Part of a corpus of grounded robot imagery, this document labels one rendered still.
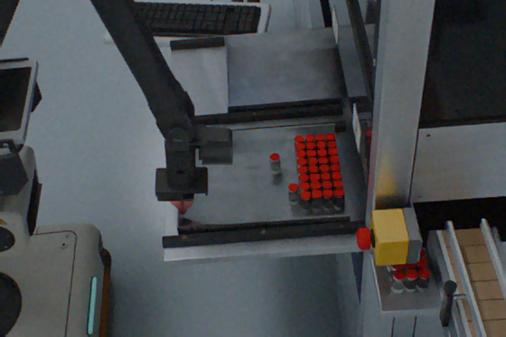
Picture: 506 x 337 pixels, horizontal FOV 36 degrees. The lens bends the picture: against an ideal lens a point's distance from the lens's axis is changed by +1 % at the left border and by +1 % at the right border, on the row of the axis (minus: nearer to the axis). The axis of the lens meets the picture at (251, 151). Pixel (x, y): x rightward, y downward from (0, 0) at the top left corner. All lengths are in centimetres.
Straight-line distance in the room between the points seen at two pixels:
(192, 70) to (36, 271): 81
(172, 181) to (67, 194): 146
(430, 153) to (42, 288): 133
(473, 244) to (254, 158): 50
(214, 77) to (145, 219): 98
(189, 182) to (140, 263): 119
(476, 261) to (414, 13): 53
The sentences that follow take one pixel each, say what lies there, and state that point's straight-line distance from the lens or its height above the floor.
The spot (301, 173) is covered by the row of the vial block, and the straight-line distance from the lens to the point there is 157.
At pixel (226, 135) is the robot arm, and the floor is 111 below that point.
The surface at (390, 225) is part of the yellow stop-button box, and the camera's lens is 135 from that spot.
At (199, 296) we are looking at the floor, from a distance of 252.
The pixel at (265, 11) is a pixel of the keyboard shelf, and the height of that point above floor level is 80.
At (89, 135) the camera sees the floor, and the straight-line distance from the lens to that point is 308.
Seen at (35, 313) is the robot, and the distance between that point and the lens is 226.
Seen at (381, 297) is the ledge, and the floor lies 88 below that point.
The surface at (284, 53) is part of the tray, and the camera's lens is 192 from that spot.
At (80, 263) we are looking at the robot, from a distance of 232.
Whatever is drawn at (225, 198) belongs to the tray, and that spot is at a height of 88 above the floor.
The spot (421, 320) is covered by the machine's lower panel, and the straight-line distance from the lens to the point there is 175.
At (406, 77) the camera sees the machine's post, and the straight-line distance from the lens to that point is 119.
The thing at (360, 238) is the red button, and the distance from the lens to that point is 136.
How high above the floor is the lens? 209
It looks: 46 degrees down
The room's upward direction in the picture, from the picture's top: 5 degrees counter-clockwise
